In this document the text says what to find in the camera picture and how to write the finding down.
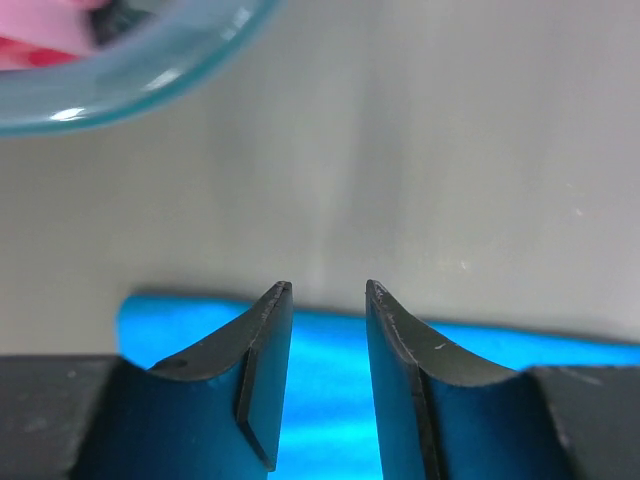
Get blue t shirt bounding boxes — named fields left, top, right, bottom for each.
left=116, top=294, right=639, bottom=479

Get pink crumpled t shirt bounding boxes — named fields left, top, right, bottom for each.
left=1, top=0, right=108, bottom=71

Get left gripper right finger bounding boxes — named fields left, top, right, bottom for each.
left=365, top=280, right=639, bottom=479

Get teal plastic basket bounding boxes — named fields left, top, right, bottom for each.
left=1, top=1, right=277, bottom=136

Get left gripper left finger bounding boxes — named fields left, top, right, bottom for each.
left=1, top=281, right=293, bottom=479

